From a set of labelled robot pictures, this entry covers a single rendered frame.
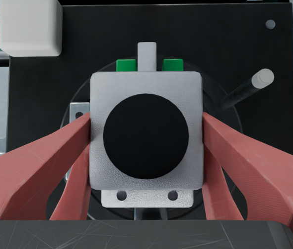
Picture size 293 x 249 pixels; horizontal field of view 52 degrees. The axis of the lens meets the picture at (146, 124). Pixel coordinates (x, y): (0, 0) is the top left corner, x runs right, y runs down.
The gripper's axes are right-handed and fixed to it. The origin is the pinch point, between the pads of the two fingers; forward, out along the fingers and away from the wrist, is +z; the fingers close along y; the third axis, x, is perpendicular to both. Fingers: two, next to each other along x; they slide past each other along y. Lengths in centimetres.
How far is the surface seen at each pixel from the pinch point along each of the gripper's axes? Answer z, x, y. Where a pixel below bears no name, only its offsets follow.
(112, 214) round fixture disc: 4.2, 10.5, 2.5
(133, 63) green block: 6.8, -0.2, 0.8
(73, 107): 8.1, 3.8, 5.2
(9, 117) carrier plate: 10.7, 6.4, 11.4
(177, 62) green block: 6.8, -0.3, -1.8
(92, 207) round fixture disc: 4.5, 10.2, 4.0
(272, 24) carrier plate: 15.2, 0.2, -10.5
